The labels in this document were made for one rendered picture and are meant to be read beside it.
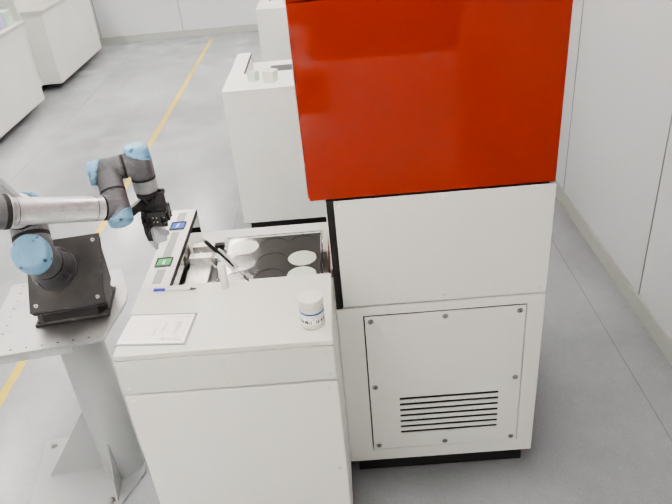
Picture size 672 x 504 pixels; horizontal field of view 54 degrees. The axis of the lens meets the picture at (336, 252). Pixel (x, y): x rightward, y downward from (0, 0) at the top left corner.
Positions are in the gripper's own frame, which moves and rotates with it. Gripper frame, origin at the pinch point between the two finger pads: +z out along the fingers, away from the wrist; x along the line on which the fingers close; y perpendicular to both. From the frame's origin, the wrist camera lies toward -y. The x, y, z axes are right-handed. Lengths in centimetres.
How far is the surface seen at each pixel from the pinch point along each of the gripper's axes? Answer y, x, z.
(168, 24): -164, 803, 86
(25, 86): -251, 491, 74
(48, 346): -36.5, -18.2, 23.9
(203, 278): 12.2, 5.5, 17.8
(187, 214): 2.5, 40.4, 9.8
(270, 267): 36.1, 5.8, 15.9
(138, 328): 0.0, -32.9, 9.0
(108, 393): -31, -2, 61
